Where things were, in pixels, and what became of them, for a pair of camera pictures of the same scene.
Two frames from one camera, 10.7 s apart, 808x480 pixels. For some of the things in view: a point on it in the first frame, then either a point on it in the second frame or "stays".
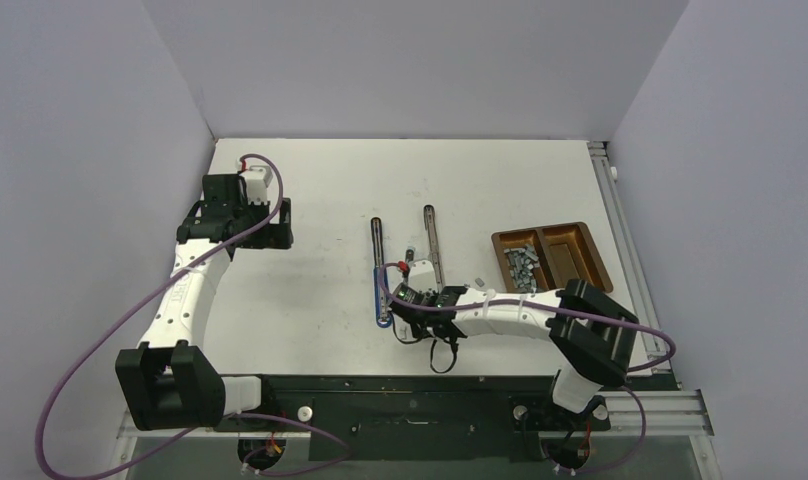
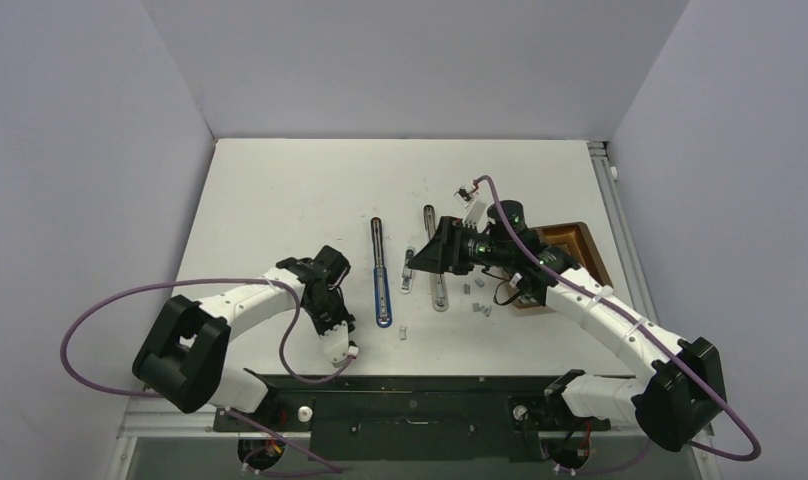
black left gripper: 272,236 -> 342,316
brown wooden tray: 565,252 stays
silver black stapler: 430,221 stays
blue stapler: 382,311 stays
